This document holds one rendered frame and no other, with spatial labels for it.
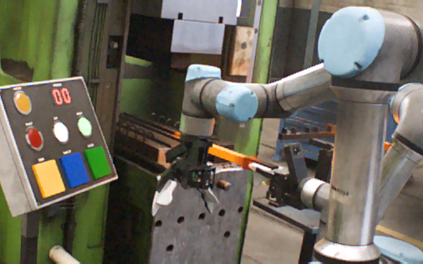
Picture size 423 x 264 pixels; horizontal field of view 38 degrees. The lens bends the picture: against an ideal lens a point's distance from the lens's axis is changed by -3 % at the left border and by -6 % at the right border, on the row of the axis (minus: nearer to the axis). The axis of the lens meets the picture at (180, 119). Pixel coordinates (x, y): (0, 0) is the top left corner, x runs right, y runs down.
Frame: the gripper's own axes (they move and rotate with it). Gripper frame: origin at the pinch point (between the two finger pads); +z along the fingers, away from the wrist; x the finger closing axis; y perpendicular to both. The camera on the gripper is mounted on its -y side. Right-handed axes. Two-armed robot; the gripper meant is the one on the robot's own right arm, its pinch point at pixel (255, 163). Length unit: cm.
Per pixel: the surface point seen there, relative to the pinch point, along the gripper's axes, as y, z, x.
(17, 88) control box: -19, 13, -66
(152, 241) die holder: 29.4, 22.0, -15.7
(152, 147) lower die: 2.6, 30.8, -12.4
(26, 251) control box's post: 24, 18, -60
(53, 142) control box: -7, 10, -58
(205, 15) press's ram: -38.2, 27.3, -0.7
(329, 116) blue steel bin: 48, 223, 335
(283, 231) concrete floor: 101, 135, 185
